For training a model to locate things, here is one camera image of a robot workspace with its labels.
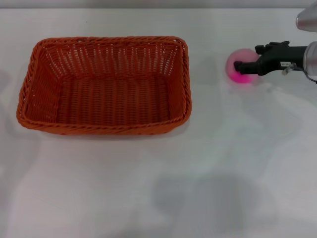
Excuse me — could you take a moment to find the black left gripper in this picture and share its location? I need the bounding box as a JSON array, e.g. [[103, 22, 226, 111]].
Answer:
[[233, 41, 311, 76]]

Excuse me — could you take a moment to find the pink round peach toy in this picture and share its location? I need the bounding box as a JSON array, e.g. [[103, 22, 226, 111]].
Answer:
[[225, 48, 260, 84]]

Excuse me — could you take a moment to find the small metal gripper connector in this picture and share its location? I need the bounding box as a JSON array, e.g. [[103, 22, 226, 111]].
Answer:
[[281, 62, 297, 75]]

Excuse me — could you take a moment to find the orange woven plastic basket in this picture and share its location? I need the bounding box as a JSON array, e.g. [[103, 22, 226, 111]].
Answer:
[[16, 36, 193, 136]]

